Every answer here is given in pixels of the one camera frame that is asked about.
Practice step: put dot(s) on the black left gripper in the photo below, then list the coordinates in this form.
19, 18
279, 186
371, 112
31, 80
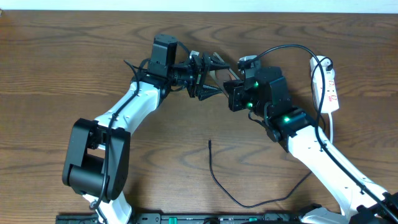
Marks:
200, 89

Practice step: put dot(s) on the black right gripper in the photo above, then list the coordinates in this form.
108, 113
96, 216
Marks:
235, 93

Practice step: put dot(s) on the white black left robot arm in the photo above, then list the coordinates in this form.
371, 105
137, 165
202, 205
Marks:
97, 160

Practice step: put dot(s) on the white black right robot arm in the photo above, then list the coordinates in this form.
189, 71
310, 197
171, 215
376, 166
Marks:
360, 199

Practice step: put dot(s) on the white charger plug adapter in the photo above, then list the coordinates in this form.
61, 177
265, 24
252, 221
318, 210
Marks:
327, 66

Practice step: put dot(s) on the white power strip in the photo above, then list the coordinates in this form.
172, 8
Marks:
323, 87

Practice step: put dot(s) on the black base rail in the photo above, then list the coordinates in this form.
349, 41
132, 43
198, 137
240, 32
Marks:
156, 218

